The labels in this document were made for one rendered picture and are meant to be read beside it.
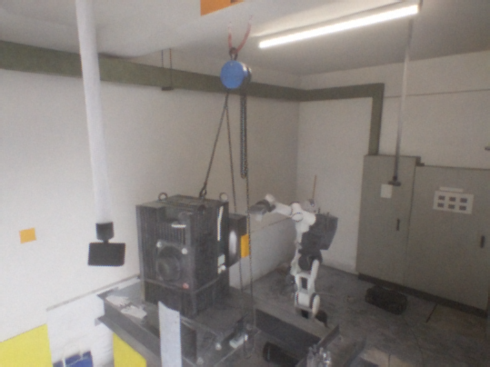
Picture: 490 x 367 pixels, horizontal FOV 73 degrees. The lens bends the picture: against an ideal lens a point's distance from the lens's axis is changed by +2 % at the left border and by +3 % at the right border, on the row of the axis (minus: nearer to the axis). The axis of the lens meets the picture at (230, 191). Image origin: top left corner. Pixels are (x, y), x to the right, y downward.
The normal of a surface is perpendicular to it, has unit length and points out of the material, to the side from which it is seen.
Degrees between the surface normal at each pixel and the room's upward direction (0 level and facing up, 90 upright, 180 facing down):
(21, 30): 90
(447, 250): 90
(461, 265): 90
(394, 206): 90
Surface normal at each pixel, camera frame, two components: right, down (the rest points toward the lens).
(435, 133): -0.68, 0.14
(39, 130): 0.74, 0.12
